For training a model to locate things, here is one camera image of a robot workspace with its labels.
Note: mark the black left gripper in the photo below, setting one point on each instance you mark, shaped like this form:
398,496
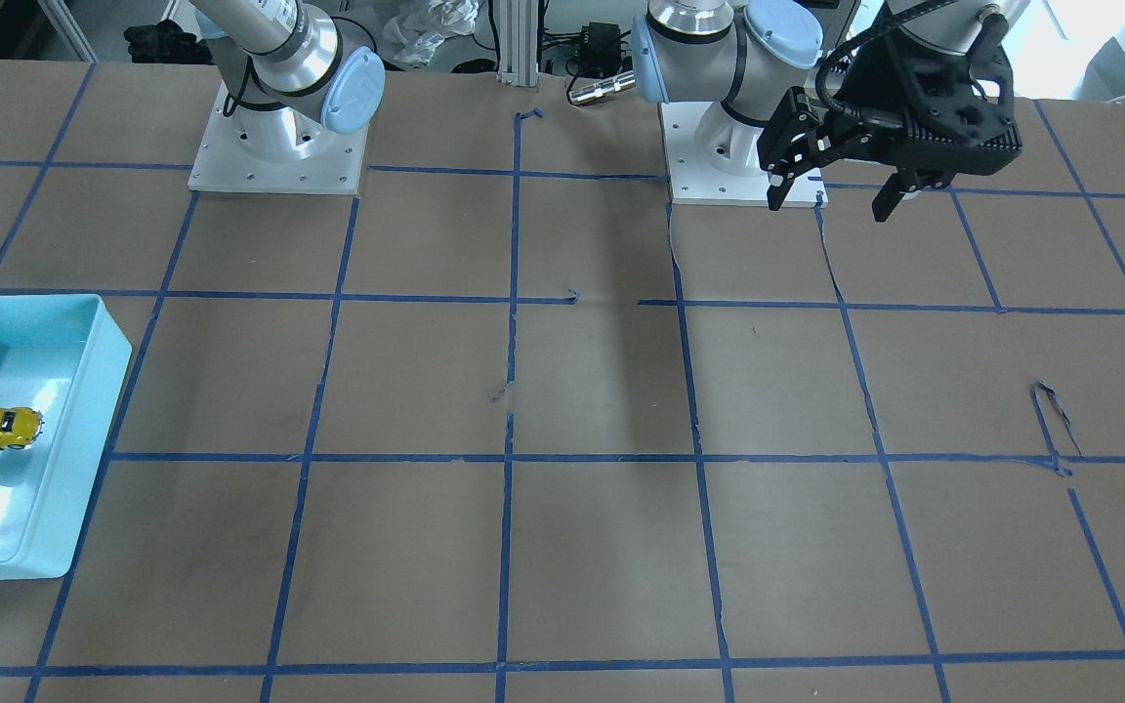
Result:
864,99

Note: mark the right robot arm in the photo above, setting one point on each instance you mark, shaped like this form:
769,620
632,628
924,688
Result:
93,199

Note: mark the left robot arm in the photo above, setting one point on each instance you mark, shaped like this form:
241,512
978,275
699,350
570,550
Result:
746,58

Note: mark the light blue plastic bin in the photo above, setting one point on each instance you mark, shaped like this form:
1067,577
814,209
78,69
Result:
62,362

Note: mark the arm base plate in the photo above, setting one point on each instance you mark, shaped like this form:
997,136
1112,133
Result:
712,158
275,152

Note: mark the aluminium frame post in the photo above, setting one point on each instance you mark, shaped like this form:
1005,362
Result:
518,41

